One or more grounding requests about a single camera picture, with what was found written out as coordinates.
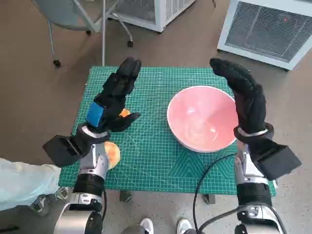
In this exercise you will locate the white metal pole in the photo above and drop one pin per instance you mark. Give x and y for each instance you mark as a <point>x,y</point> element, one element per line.
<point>103,36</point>

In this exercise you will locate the white mesh cabinet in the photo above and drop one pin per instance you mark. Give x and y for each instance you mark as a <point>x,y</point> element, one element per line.
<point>263,31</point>
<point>168,9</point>

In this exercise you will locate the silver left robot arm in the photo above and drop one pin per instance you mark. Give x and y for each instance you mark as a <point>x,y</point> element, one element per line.
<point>92,161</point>

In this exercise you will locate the black table foot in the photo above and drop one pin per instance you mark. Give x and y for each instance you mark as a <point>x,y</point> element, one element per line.
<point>125,196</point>
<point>209,198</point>

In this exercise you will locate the green cutting mat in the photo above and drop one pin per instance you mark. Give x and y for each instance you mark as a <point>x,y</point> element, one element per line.
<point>151,146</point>

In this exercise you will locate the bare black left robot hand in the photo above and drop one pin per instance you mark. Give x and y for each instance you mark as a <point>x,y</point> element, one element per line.
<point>112,97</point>

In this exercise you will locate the long braided bread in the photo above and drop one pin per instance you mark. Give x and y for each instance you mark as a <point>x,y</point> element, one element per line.
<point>124,112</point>

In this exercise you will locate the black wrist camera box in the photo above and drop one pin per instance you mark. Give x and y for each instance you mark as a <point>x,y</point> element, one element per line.
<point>278,158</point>
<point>61,150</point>

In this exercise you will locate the round bread bun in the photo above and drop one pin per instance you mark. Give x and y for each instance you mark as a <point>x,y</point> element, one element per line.
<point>113,153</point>

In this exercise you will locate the white shoe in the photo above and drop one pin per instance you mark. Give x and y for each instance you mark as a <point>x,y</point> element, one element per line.
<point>184,226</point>
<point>147,225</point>

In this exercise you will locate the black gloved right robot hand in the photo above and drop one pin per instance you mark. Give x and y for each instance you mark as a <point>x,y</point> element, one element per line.
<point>248,102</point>

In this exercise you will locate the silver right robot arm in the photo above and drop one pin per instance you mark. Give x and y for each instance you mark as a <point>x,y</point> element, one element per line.
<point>248,170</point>

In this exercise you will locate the grey robot torso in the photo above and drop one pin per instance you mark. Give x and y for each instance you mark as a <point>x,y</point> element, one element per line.
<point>132,230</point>

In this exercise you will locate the pink bowl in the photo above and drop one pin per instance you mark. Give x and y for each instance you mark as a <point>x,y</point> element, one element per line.
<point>200,114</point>

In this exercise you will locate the metal caster frame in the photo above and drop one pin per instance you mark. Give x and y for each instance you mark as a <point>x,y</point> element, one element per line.
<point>40,203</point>

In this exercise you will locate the grey office chair on casters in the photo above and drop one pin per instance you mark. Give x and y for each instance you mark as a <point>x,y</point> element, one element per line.
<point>65,12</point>

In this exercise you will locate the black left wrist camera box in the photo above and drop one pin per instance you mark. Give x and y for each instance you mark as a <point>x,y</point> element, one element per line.
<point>61,150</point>

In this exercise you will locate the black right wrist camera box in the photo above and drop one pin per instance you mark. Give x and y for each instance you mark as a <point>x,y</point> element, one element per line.
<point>278,158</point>

